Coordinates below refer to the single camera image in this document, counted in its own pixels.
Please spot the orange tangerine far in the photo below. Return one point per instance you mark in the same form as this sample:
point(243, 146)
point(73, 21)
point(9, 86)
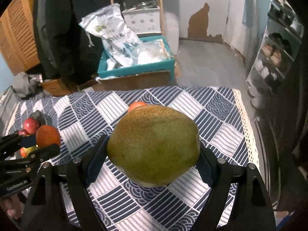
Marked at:
point(135, 105)

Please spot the shoe rack with shoes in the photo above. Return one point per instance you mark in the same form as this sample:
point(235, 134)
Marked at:
point(277, 52)

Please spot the teal plastic basket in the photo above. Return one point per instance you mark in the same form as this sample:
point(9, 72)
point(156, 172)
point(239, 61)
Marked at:
point(109, 69)

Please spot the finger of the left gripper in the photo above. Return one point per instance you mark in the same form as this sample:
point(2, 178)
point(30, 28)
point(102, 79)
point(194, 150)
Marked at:
point(37, 156)
point(14, 142)

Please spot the black hanging jacket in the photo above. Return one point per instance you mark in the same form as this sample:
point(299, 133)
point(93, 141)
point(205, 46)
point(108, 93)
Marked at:
point(64, 48)

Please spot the brown cardboard box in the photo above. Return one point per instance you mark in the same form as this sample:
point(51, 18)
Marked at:
point(135, 82)

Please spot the small red apple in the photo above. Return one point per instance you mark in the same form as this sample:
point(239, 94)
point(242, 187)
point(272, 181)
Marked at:
point(31, 125)

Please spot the small wooden drawer box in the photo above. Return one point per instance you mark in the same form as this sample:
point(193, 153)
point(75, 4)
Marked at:
point(56, 87)

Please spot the small green yellow mango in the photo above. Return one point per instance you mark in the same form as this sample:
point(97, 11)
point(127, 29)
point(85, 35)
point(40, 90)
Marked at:
point(27, 151)

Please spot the white printed rice bag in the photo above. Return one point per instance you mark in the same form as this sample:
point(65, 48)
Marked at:
point(119, 41)

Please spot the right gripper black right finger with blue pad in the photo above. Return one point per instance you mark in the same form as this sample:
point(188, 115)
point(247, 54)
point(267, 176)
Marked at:
point(252, 209)

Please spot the clear plastic bag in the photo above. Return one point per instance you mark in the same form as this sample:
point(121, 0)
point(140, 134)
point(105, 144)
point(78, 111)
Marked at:
point(150, 52)

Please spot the grey clothes pile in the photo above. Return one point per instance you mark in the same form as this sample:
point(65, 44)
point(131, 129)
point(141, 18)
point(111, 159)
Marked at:
point(25, 86)

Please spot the blue white patterned tablecloth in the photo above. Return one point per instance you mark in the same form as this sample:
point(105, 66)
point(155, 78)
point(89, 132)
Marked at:
point(81, 118)

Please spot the dark glass fruit plate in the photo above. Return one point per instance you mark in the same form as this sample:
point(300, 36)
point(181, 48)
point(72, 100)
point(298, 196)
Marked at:
point(37, 118)

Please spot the wooden louvered wardrobe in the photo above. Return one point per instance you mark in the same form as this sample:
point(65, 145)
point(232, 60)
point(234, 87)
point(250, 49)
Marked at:
point(18, 46)

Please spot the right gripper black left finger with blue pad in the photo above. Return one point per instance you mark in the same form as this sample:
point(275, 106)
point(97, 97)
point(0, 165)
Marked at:
point(45, 208)

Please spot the white patterned storage box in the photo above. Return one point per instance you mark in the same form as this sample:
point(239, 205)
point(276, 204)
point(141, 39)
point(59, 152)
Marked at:
point(143, 21)

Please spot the small orange tangerine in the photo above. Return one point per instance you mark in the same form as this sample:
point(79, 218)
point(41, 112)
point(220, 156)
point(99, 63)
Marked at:
point(23, 152)

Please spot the person's hand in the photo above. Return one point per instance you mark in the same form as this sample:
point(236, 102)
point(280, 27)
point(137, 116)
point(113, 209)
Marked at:
point(12, 206)

